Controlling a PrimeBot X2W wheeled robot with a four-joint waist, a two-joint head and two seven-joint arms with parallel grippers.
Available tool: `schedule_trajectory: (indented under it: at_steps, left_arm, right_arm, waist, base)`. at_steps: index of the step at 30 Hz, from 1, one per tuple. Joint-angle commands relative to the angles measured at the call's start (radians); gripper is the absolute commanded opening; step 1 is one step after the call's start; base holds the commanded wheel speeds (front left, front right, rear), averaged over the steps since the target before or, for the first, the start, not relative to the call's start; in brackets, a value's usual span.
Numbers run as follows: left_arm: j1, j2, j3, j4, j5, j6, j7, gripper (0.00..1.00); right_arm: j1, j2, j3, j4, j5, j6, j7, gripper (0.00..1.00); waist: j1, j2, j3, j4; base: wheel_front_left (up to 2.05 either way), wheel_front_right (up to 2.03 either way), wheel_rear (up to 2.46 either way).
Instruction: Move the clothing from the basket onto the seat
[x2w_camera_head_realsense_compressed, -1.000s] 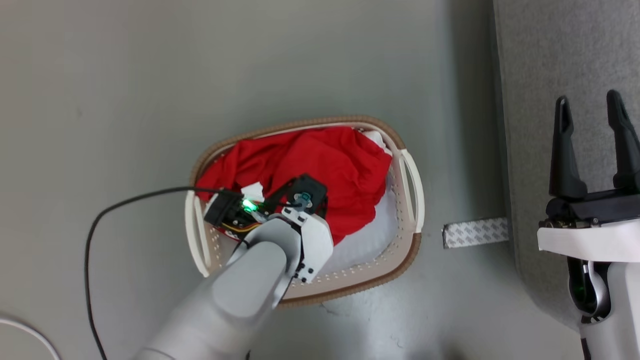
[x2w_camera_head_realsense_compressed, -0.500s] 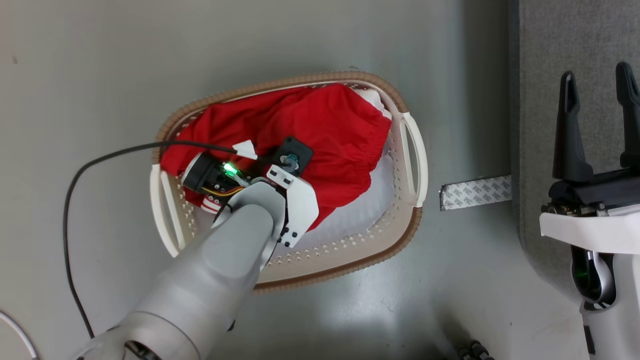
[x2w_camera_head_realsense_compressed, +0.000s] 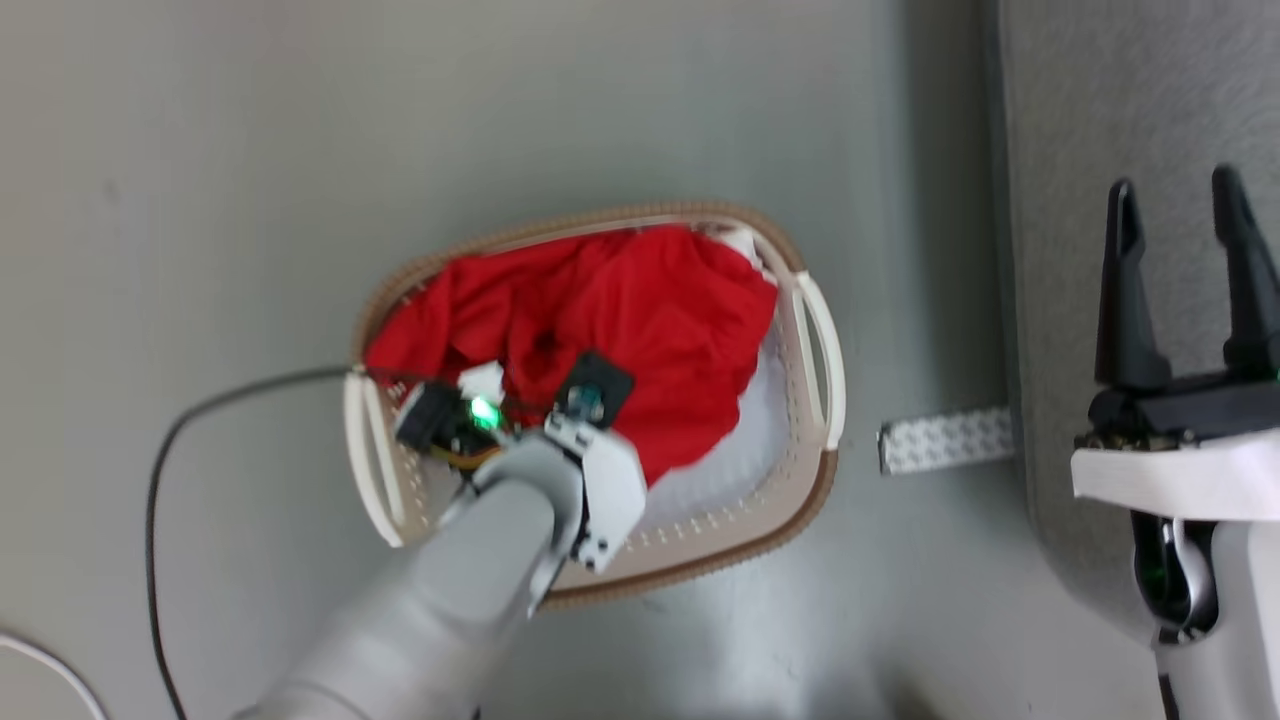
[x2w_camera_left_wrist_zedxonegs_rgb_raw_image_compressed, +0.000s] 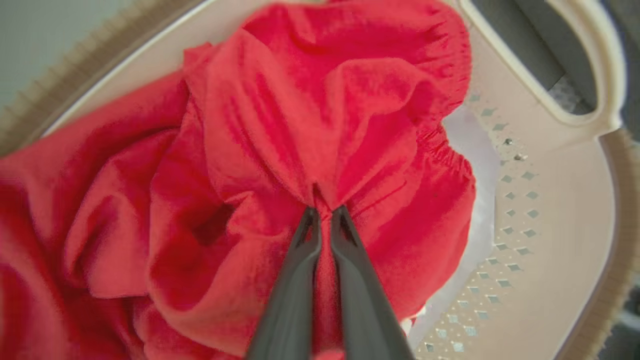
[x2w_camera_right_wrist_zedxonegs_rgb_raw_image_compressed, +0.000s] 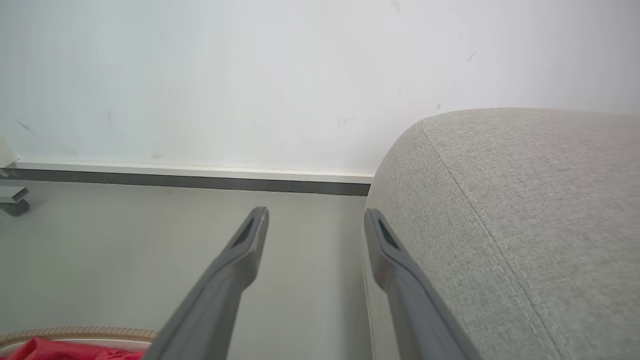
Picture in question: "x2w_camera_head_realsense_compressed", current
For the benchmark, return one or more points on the red garment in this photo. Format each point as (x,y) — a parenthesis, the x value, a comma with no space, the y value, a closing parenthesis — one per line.
(660,320)

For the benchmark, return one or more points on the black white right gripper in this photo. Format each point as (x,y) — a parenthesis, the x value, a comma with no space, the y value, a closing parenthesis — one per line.
(1180,470)

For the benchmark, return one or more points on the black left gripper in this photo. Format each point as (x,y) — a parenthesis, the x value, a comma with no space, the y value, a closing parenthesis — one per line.
(432,422)

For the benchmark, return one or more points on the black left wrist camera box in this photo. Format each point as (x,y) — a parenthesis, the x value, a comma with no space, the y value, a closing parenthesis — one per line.
(597,388)

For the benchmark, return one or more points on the pale white cloth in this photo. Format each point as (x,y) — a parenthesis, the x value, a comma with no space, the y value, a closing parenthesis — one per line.
(720,470)

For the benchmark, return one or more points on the white patterned floor strip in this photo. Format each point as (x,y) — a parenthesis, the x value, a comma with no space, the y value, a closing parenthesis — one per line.
(945,440)

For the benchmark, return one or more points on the white beige laundry basket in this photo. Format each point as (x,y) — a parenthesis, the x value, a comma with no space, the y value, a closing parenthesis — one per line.
(700,560)

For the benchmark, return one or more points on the grey fabric sofa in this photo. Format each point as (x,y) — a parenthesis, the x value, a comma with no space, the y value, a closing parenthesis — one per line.
(1060,200)

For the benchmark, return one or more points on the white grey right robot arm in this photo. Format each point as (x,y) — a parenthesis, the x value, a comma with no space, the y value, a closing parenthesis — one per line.
(1245,620)

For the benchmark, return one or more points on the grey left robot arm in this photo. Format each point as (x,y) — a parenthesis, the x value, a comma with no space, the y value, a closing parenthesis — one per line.
(450,600)

